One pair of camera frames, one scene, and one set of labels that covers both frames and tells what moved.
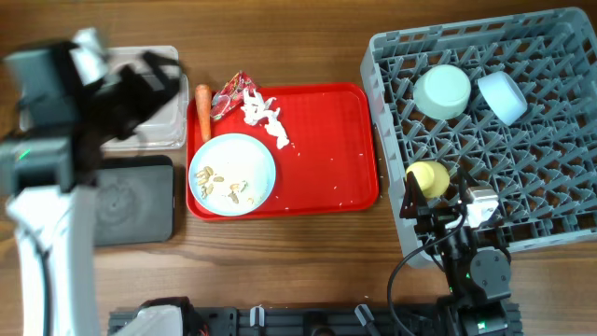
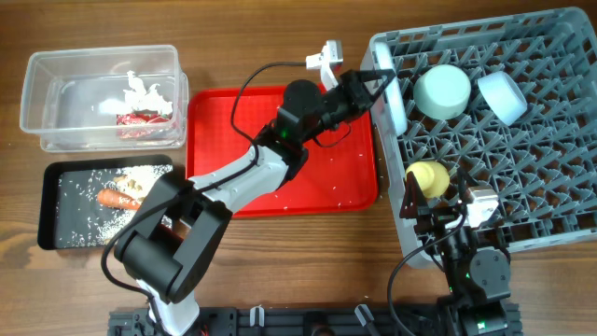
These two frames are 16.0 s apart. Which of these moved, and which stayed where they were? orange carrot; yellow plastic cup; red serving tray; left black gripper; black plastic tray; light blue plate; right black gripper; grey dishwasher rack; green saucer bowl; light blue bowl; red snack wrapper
Moved: left black gripper; orange carrot; light blue plate; red snack wrapper
Stayed: black plastic tray; light blue bowl; right black gripper; yellow plastic cup; red serving tray; green saucer bowl; grey dishwasher rack
